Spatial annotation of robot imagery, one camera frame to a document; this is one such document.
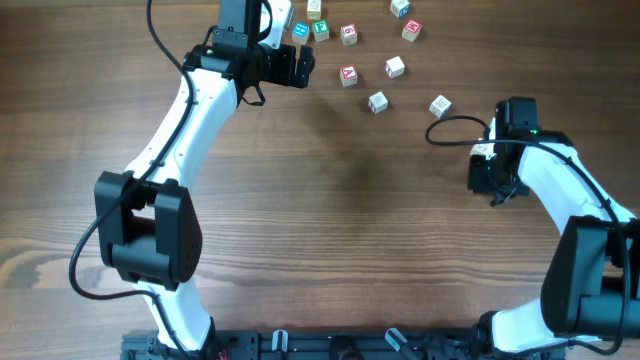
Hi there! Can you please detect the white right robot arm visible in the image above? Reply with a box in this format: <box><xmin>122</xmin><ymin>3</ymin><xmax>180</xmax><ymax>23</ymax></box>
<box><xmin>468</xmin><ymin>97</ymin><xmax>639</xmax><ymax>356</ymax></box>

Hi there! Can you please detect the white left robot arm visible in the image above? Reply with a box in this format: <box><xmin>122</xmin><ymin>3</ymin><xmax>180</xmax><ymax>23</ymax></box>
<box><xmin>91</xmin><ymin>0</ymin><xmax>315</xmax><ymax>359</ymax></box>

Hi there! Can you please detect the plain red trimmed block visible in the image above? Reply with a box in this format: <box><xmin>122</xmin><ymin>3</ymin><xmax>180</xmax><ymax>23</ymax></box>
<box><xmin>368</xmin><ymin>91</ymin><xmax>389</xmax><ymax>114</ymax></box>

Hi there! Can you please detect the plain wooden picture block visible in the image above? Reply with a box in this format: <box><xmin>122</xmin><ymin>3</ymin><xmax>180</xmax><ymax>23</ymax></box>
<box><xmin>470</xmin><ymin>140</ymin><xmax>496</xmax><ymax>160</ymax></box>

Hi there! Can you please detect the red edged plain block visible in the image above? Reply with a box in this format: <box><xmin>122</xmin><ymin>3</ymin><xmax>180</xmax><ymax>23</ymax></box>
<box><xmin>385</xmin><ymin>56</ymin><xmax>406</xmax><ymax>78</ymax></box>

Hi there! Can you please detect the green F letter block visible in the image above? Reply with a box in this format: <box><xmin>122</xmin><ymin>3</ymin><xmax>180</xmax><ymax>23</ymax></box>
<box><xmin>313</xmin><ymin>19</ymin><xmax>330</xmax><ymax>42</ymax></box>

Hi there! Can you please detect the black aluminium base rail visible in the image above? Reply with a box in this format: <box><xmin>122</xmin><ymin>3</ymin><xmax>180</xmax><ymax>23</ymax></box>
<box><xmin>119</xmin><ymin>325</ymin><xmax>567</xmax><ymax>360</ymax></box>

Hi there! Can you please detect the plain B letter block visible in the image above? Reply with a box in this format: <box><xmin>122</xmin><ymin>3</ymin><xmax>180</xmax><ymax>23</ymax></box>
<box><xmin>429</xmin><ymin>95</ymin><xmax>452</xmax><ymax>119</ymax></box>

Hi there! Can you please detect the red M letter block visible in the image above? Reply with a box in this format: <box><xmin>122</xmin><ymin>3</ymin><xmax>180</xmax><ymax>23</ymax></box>
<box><xmin>402</xmin><ymin>19</ymin><xmax>423</xmax><ymax>42</ymax></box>

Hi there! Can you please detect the red A letter block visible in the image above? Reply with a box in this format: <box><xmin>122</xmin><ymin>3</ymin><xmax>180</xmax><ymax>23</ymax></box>
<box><xmin>339</xmin><ymin>65</ymin><xmax>358</xmax><ymax>87</ymax></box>

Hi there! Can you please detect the red 6 number block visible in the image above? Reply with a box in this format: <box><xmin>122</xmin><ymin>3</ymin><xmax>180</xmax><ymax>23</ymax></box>
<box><xmin>340</xmin><ymin>24</ymin><xmax>358</xmax><ymax>46</ymax></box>

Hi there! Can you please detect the yellow letter block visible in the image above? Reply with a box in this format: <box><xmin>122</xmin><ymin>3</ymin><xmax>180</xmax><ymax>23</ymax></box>
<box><xmin>306</xmin><ymin>0</ymin><xmax>322</xmax><ymax>20</ymax></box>

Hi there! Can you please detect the blue letter block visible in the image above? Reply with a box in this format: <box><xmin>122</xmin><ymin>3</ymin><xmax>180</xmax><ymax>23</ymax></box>
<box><xmin>292</xmin><ymin>22</ymin><xmax>310</xmax><ymax>45</ymax></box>

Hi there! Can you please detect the blue white corner block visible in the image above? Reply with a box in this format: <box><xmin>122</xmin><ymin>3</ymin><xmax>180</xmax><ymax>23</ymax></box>
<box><xmin>390</xmin><ymin>0</ymin><xmax>411</xmax><ymax>18</ymax></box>

